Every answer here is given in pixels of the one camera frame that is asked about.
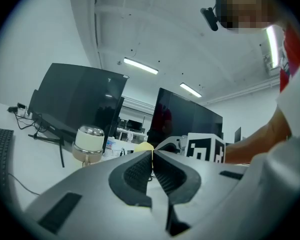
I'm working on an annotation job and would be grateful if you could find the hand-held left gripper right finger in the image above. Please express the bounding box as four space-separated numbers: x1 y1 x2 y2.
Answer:
152 149 249 237

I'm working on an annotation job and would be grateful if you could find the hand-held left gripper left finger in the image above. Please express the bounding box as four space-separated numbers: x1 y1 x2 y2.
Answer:
23 150 181 240

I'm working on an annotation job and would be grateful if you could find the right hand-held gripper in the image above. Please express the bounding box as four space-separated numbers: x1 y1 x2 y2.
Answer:
154 132 227 164

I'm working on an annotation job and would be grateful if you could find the black computer monitor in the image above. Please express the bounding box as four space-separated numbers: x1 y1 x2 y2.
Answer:
27 62 130 145
146 87 224 150

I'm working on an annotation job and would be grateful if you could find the yellow cloth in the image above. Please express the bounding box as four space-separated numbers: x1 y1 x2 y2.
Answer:
134 141 156 171

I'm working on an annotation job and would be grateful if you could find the person's right forearm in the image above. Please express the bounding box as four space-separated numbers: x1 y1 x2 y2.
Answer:
223 106 293 165

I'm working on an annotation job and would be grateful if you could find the small distant black monitor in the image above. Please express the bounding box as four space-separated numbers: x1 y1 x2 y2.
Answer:
234 126 242 144

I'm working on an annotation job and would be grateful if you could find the cream lamp with chrome dome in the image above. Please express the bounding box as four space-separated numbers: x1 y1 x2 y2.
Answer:
71 125 106 169

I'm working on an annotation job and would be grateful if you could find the white blue packet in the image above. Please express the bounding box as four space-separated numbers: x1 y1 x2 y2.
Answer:
105 136 121 151

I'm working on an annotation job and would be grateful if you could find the long ceiling light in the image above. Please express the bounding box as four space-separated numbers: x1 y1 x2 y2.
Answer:
179 82 203 99
123 56 159 75
265 25 280 70

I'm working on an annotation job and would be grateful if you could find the black keyboard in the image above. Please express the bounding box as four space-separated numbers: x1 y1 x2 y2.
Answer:
0 127 15 205

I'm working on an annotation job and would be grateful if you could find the white power strip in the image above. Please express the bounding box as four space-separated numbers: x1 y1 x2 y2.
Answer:
16 102 32 119

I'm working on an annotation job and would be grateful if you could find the person's head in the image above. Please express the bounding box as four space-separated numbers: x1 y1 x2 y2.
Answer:
214 0 287 35

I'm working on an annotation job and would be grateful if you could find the thick black cable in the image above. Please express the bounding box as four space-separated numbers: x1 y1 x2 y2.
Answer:
27 133 66 169

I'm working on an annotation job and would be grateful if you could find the thin black keyboard cable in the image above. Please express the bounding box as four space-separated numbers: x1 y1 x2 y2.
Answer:
7 172 41 197

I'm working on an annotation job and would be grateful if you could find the black cable bundle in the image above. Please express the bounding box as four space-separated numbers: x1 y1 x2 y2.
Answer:
7 105 50 135

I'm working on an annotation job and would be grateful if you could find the black head-mounted camera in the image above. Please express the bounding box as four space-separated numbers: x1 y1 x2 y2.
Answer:
199 6 220 32

